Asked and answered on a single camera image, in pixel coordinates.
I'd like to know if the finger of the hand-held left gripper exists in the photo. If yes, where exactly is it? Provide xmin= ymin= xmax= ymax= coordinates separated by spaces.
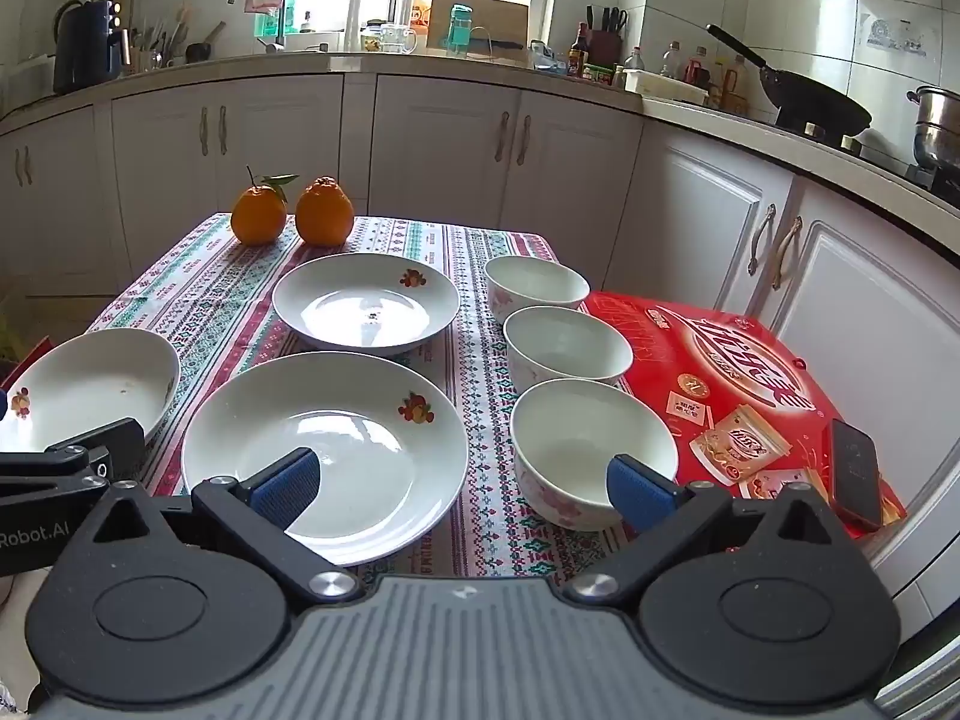
xmin=0 ymin=418 xmax=145 ymax=500

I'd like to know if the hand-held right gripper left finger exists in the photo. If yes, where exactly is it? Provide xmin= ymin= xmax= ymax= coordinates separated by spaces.
xmin=73 ymin=447 xmax=365 ymax=611

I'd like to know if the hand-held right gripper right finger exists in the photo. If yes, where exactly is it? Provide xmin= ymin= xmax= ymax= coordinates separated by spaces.
xmin=565 ymin=453 xmax=857 ymax=610

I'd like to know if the white plate with fruit print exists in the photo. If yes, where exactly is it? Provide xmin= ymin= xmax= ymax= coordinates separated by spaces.
xmin=271 ymin=253 xmax=461 ymax=358
xmin=0 ymin=328 xmax=182 ymax=458
xmin=181 ymin=351 xmax=470 ymax=567

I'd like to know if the white bowl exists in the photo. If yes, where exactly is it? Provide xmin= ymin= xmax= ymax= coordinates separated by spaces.
xmin=511 ymin=379 xmax=680 ymax=531
xmin=502 ymin=306 xmax=635 ymax=395
xmin=484 ymin=256 xmax=591 ymax=325

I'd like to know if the red flat carton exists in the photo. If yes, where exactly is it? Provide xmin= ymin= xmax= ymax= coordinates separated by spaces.
xmin=0 ymin=336 xmax=52 ymax=391

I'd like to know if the red snack carton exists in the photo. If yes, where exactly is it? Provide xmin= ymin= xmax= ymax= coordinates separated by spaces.
xmin=581 ymin=291 xmax=908 ymax=541

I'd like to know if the patterned tablecloth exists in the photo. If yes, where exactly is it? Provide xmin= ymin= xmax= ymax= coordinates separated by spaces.
xmin=86 ymin=211 xmax=638 ymax=593

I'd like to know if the black smartphone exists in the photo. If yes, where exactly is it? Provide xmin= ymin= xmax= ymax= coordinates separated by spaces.
xmin=827 ymin=418 xmax=886 ymax=533

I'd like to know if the orange with green leaf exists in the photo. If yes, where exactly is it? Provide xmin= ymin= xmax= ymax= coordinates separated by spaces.
xmin=230 ymin=166 xmax=299 ymax=246

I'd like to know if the bumpy orange without leaf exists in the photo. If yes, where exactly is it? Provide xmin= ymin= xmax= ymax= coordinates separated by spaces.
xmin=295 ymin=176 xmax=354 ymax=247

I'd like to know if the white countertop appliance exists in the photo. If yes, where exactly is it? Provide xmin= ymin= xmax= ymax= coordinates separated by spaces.
xmin=4 ymin=52 xmax=57 ymax=102

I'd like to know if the utensil holder with utensils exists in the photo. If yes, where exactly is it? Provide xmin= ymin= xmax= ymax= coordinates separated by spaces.
xmin=127 ymin=7 xmax=188 ymax=76

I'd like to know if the black electric kettle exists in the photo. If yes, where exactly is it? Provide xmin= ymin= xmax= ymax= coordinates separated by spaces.
xmin=52 ymin=0 xmax=125 ymax=95

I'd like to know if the small black pot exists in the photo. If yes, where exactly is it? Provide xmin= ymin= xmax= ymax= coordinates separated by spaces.
xmin=185 ymin=21 xmax=226 ymax=65

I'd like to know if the white plastic tray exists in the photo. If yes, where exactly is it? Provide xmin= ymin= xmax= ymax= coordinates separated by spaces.
xmin=622 ymin=69 xmax=710 ymax=106

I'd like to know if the black gas stove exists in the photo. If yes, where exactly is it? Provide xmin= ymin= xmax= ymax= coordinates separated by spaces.
xmin=772 ymin=116 xmax=960 ymax=192

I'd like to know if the black wok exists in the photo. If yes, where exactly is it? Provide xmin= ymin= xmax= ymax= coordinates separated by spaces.
xmin=705 ymin=24 xmax=873 ymax=140

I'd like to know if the knife block with knives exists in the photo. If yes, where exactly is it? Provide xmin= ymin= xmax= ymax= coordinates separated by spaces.
xmin=583 ymin=6 xmax=629 ymax=68

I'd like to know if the metal faucet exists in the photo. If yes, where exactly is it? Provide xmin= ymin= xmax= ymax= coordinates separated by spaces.
xmin=227 ymin=0 xmax=286 ymax=50

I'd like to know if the steel pot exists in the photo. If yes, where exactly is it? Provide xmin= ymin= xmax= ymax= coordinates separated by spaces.
xmin=907 ymin=86 xmax=960 ymax=173

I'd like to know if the wooden cutting board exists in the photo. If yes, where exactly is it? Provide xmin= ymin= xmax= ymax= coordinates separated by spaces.
xmin=427 ymin=0 xmax=530 ymax=50

